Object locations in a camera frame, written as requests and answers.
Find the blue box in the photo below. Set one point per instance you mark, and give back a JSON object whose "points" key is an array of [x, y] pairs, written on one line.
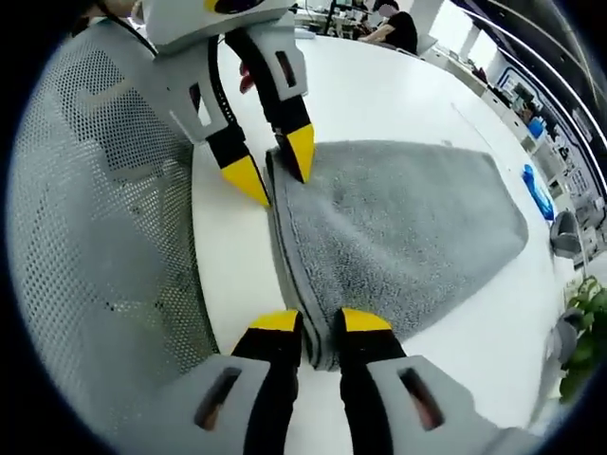
{"points": [[536, 128]]}

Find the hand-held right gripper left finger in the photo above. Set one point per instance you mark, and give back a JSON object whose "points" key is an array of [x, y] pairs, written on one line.
{"points": [[270, 369]]}

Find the grey curved band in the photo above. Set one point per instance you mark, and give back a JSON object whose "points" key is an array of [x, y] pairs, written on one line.
{"points": [[564, 234], [566, 336]]}

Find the green potted plant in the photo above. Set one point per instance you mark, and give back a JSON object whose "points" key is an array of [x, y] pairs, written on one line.
{"points": [[588, 346]]}

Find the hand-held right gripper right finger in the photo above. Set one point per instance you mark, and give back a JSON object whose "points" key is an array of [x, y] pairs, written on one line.
{"points": [[370, 369]]}

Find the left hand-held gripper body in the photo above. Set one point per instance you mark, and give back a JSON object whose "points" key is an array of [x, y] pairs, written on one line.
{"points": [[189, 23]]}

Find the row of white cabinets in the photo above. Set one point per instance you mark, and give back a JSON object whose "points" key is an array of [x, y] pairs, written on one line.
{"points": [[550, 156]]}

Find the blue wipes packet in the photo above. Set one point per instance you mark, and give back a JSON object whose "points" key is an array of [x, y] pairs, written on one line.
{"points": [[538, 194]]}

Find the grey mesh chair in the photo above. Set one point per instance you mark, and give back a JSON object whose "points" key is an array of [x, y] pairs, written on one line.
{"points": [[95, 237]]}

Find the grey towel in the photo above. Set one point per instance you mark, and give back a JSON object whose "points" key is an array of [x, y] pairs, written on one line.
{"points": [[403, 213]]}

